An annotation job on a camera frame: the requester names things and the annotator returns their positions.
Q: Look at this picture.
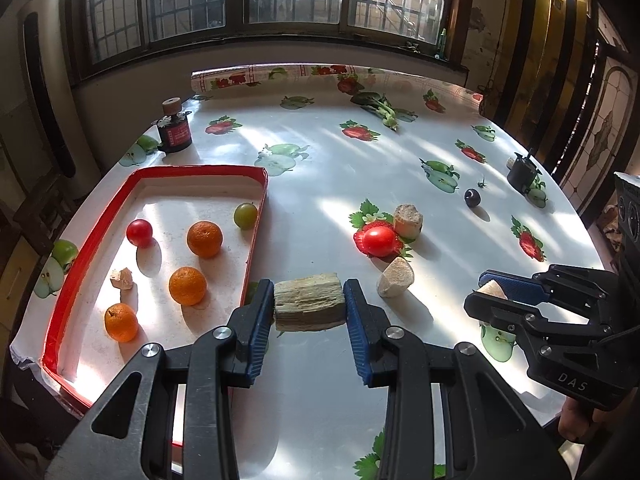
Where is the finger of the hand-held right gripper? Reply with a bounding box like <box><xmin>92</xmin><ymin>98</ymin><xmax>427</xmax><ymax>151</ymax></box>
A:
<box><xmin>464</xmin><ymin>293</ymin><xmax>545</xmax><ymax>342</ymax></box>
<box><xmin>479</xmin><ymin>270</ymin><xmax>552</xmax><ymax>307</ymax></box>

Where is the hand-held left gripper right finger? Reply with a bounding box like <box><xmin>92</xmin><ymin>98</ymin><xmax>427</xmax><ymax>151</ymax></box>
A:
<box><xmin>342</xmin><ymin>278</ymin><xmax>566</xmax><ymax>480</ymax></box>

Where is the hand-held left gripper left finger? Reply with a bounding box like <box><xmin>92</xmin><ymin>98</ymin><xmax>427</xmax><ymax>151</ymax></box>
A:
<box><xmin>47</xmin><ymin>278</ymin><xmax>276</xmax><ymax>480</ymax></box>

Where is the rectangular beige stalk piece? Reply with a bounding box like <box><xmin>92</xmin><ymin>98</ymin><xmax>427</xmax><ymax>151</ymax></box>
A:
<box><xmin>273</xmin><ymin>272</ymin><xmax>347</xmax><ymax>333</ymax></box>

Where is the orange tangerine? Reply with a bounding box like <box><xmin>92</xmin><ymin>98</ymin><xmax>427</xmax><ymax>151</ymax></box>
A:
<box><xmin>186</xmin><ymin>220</ymin><xmax>224</xmax><ymax>259</ymax></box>
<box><xmin>168</xmin><ymin>266</ymin><xmax>208</xmax><ymax>306</ymax></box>
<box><xmin>104</xmin><ymin>302</ymin><xmax>139</xmax><ymax>343</ymax></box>

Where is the red rimmed white tray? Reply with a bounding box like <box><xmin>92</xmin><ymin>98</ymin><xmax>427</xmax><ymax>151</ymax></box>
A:
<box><xmin>41</xmin><ymin>164</ymin><xmax>269</xmax><ymax>448</ymax></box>

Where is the yellow-green grape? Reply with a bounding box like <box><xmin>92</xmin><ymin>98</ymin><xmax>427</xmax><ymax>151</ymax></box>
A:
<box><xmin>233</xmin><ymin>202</ymin><xmax>259</xmax><ymax>231</ymax></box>

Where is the small beige stalk piece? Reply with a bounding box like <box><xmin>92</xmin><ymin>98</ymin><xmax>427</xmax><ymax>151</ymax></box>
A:
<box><xmin>109</xmin><ymin>267</ymin><xmax>135</xmax><ymax>292</ymax></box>

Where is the red tomato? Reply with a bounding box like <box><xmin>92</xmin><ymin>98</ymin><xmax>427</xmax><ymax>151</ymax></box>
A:
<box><xmin>362</xmin><ymin>226</ymin><xmax>397</xmax><ymax>257</ymax></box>
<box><xmin>125</xmin><ymin>218</ymin><xmax>154</xmax><ymax>248</ymax></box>

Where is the person's right hand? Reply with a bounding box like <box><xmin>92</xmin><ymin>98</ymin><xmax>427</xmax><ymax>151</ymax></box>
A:
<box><xmin>559</xmin><ymin>399</ymin><xmax>604</xmax><ymax>444</ymax></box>

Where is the small black container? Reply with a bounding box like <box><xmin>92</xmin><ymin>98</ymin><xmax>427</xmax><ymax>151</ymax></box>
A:
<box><xmin>506</xmin><ymin>149</ymin><xmax>542</xmax><ymax>194</ymax></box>

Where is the round beige stalk piece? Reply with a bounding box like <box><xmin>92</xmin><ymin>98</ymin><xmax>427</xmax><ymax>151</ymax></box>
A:
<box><xmin>392</xmin><ymin>203</ymin><xmax>424</xmax><ymax>241</ymax></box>

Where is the patterned glass door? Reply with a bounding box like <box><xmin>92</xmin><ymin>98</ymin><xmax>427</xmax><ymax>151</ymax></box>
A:
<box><xmin>552</xmin><ymin>40</ymin><xmax>640</xmax><ymax>213</ymax></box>

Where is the dark bottle with cork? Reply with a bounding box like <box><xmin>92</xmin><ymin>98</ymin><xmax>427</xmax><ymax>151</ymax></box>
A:
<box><xmin>157</xmin><ymin>97</ymin><xmax>193</xmax><ymax>154</ymax></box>

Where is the green leafy vegetable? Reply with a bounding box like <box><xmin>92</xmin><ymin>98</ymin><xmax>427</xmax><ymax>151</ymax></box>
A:
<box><xmin>350</xmin><ymin>91</ymin><xmax>401</xmax><ymax>132</ymax></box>

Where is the dark wooden chair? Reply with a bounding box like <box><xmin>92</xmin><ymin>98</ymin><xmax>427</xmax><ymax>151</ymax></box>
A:
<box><xmin>10</xmin><ymin>172</ymin><xmax>88</xmax><ymax>266</ymax></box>

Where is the white standing air conditioner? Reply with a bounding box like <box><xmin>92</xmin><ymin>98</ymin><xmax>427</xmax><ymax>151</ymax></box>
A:
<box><xmin>14</xmin><ymin>0</ymin><xmax>102</xmax><ymax>183</ymax></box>

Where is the dark framed barred window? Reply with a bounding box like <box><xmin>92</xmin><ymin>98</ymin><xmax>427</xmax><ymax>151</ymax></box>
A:
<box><xmin>75</xmin><ymin>0</ymin><xmax>476</xmax><ymax>81</ymax></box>

